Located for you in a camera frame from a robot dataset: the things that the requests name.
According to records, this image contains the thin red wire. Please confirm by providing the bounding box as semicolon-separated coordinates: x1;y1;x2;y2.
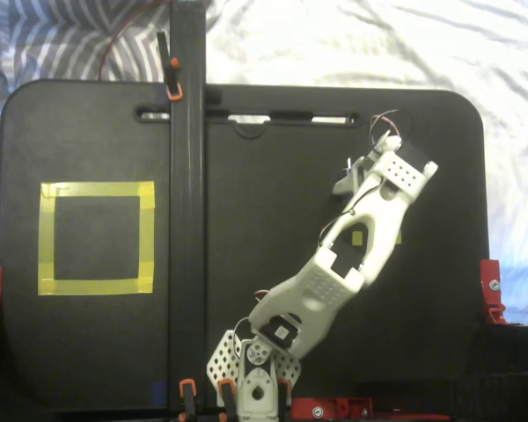
96;0;172;84

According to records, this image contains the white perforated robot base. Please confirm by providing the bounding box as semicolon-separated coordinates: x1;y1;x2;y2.
206;329;303;397

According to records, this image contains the yellow tape square outline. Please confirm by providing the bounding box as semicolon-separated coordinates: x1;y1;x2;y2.
37;180;157;297

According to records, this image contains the black backdrop sheet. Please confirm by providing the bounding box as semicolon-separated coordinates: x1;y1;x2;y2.
0;323;528;422

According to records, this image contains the orange black spring clamp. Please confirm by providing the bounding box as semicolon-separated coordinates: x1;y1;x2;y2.
178;379;200;422
216;379;239;422
275;378;292;414
156;31;185;103

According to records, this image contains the red white shoulder cable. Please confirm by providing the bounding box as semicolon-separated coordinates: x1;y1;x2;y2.
232;316;253;349

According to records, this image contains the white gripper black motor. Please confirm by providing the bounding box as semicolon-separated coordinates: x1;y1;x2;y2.
332;152;382;197

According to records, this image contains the black flat rail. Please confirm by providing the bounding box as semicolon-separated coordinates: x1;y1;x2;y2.
168;0;209;412

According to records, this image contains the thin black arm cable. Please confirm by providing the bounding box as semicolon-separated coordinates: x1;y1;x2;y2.
318;173;382;248

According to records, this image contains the white grey striped bedsheet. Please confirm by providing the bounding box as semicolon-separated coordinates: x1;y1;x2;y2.
0;0;528;329

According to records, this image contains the red pole base bracket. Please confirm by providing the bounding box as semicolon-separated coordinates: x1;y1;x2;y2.
290;396;375;421

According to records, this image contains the red white wrist cable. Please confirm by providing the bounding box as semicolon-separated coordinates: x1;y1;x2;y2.
369;108;404;144

